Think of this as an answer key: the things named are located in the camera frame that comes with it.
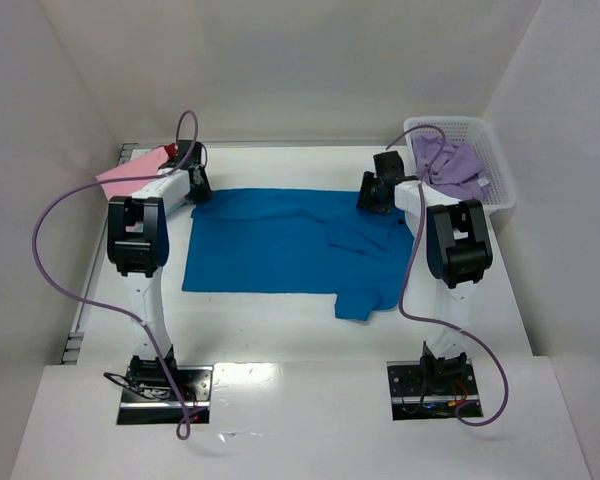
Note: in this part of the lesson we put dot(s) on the pink folded t shirt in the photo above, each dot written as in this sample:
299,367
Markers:
131,176

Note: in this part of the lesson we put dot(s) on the teal folded t shirt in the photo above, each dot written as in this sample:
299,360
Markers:
176,207

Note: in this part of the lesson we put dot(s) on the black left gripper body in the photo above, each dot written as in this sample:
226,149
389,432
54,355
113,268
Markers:
200,186

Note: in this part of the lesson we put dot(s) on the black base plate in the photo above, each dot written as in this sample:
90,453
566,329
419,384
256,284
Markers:
146,402
413,398

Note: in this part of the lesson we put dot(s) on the dark red folded t shirt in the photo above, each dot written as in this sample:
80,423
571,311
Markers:
171,150

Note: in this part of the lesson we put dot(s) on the white plastic basket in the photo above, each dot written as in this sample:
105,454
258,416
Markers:
480,135

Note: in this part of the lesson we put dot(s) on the blue t shirt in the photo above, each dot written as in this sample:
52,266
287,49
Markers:
294,241

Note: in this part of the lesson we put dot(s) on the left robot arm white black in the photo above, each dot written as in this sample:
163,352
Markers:
155,185

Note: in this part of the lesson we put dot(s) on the lavender t shirt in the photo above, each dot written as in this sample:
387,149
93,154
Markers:
452,168

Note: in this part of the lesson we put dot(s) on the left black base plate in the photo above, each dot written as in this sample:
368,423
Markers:
146,402

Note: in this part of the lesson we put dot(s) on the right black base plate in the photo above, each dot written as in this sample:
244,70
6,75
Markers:
413,398

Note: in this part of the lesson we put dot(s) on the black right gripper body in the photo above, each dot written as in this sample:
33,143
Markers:
368,195

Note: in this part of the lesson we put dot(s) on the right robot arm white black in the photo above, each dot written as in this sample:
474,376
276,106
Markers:
458,252

